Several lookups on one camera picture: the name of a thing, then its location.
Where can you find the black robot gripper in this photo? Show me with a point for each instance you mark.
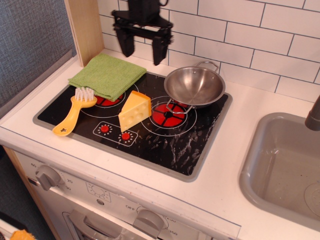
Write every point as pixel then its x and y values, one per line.
pixel 143 19

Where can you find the small stainless steel pan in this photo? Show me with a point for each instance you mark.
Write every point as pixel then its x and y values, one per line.
pixel 194 86

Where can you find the green folded towel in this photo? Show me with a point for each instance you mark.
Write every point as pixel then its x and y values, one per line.
pixel 108 76

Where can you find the yellow toy cheese wedge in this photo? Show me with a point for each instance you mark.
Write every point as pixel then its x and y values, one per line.
pixel 137 108

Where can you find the yellow dish brush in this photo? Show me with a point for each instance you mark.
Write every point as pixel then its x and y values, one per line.
pixel 84 97

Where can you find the black toy stovetop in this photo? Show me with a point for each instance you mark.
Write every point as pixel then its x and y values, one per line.
pixel 173 140

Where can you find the grey left oven knob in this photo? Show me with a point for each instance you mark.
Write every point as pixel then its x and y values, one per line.
pixel 47 177

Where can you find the grey oven knob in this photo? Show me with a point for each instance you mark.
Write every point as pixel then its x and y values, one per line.
pixel 149 223
pixel 47 177

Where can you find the grey right oven knob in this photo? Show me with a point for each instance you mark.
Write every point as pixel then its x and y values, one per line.
pixel 149 223

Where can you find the grey faucet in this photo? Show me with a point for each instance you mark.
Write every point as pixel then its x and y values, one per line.
pixel 312 120

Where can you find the grey plastic sink basin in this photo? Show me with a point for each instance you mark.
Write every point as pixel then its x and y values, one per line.
pixel 281 172

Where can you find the orange fuzzy object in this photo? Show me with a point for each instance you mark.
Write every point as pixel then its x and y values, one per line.
pixel 22 235

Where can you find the grey oven door handle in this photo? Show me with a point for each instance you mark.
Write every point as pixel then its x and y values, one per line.
pixel 96 228

